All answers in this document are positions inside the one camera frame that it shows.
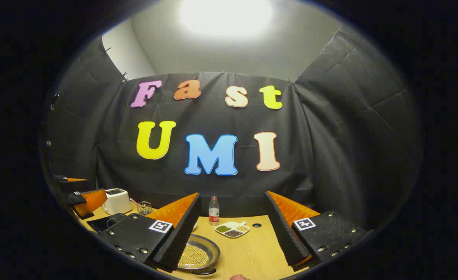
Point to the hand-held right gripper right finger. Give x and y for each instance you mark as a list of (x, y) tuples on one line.
[(283, 229)]

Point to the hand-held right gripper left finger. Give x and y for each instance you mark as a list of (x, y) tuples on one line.
[(182, 233)]

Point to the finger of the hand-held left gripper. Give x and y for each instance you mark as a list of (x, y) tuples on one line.
[(93, 200), (73, 186)]

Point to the black induction cooktop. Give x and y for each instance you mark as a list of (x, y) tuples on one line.
[(104, 223)]

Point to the stainless steel pot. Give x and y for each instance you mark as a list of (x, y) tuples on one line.
[(209, 249)]

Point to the white toaster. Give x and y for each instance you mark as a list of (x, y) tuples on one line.
[(116, 202)]

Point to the pile of soybeans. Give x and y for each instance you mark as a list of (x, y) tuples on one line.
[(193, 256)]

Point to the clear plastic water bottle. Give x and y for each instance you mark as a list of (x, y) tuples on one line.
[(213, 214)]

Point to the pink pen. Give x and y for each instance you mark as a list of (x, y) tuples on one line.
[(134, 202)]

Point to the white divided dish with beans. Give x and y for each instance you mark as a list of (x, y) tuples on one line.
[(232, 229)]

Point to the ceiling light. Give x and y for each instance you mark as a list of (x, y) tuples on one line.
[(225, 15)]

